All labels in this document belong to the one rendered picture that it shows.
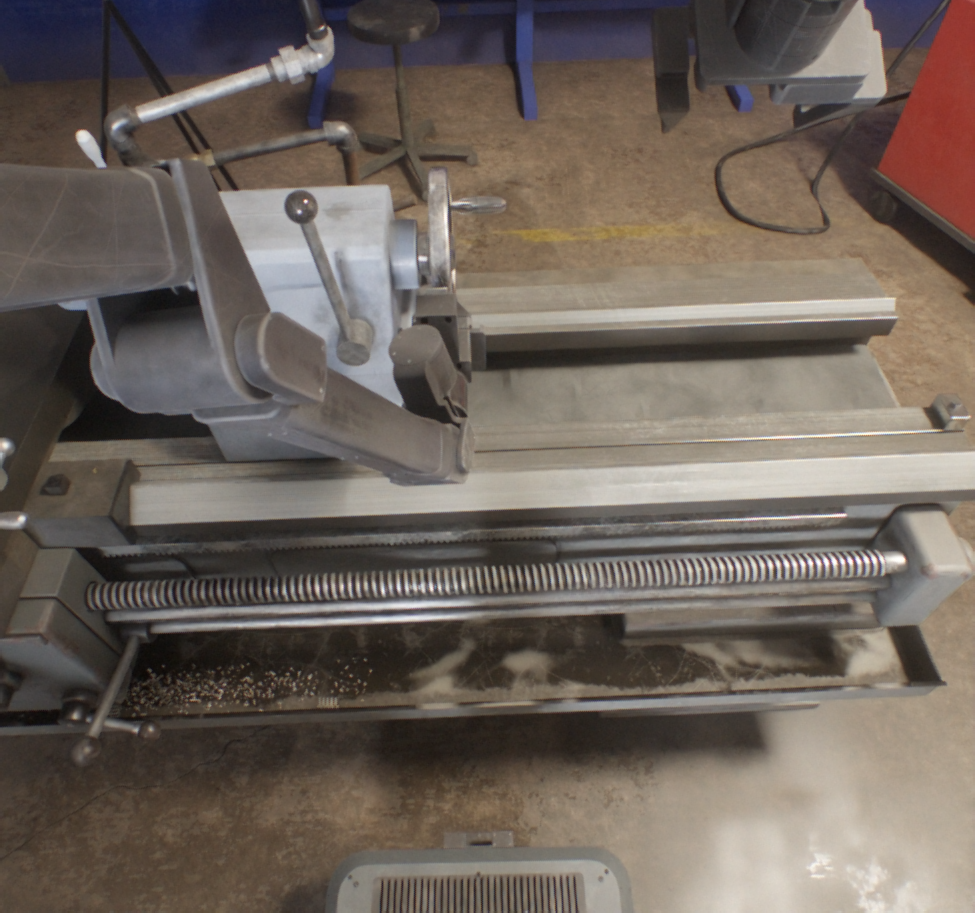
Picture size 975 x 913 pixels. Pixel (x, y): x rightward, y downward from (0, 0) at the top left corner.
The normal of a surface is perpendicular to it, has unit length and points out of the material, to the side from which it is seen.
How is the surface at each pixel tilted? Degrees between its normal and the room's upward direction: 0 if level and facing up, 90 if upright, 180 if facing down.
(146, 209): 66
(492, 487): 36
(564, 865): 0
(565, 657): 0
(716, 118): 0
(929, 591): 90
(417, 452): 76
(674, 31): 30
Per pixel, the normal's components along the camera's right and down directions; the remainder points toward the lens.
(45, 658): 0.04, 0.77
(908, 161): -0.93, 0.30
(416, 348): -0.25, -0.61
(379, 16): -0.02, -0.63
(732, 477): 0.00, -0.06
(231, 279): 0.96, -0.07
